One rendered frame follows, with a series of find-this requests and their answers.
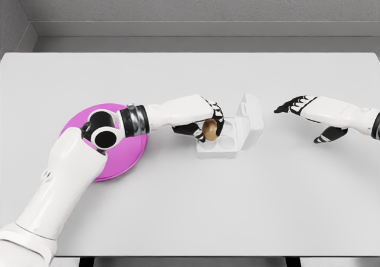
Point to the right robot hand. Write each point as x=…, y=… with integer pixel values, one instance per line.
x=323, y=106

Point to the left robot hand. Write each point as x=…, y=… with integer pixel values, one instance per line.
x=196, y=108

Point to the brown egg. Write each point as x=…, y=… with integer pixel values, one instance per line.
x=210, y=129

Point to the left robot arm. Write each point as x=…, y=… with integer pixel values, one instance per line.
x=68, y=160

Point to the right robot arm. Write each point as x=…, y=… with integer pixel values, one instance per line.
x=366, y=120

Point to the white egg box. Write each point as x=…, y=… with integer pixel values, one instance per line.
x=237, y=130

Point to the pink round plate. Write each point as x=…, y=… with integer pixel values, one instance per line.
x=130, y=148

